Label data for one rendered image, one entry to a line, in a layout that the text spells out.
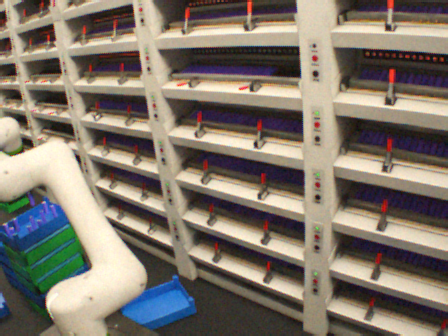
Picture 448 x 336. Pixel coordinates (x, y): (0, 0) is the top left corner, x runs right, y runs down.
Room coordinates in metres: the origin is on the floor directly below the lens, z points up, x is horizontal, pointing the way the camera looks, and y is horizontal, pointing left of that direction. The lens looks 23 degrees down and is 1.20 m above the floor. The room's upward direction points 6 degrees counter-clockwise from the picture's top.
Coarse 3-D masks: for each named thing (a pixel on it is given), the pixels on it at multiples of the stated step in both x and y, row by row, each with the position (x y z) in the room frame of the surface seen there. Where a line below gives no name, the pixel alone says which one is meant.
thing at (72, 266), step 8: (80, 256) 1.43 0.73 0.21; (72, 264) 1.39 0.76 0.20; (80, 264) 1.42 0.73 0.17; (16, 272) 1.31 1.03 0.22; (56, 272) 1.31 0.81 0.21; (64, 272) 1.34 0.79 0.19; (24, 280) 1.26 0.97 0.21; (48, 280) 1.27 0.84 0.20; (56, 280) 1.30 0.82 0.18; (32, 288) 1.23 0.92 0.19; (40, 288) 1.22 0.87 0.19; (48, 288) 1.25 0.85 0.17
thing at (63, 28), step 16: (80, 16) 2.01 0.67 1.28; (64, 32) 1.93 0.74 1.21; (64, 48) 1.93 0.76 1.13; (80, 64) 1.97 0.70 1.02; (64, 80) 1.98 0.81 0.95; (80, 96) 1.95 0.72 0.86; (80, 128) 1.93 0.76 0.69; (80, 144) 1.96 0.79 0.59; (96, 192) 1.92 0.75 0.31; (112, 224) 1.96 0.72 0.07
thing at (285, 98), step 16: (176, 64) 1.53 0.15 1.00; (160, 80) 1.46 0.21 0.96; (176, 96) 1.42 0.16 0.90; (192, 96) 1.36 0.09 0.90; (208, 96) 1.31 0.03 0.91; (224, 96) 1.26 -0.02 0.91; (240, 96) 1.22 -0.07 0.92; (256, 96) 1.17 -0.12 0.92; (272, 96) 1.13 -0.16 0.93; (288, 96) 1.10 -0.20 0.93
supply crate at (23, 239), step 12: (48, 204) 1.55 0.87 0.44; (24, 216) 1.45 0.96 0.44; (36, 216) 1.50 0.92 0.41; (48, 216) 1.50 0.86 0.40; (60, 216) 1.41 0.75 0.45; (0, 228) 1.32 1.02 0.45; (24, 228) 1.40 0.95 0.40; (48, 228) 1.34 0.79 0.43; (12, 240) 1.23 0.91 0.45; (24, 240) 1.24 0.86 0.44; (36, 240) 1.28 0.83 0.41
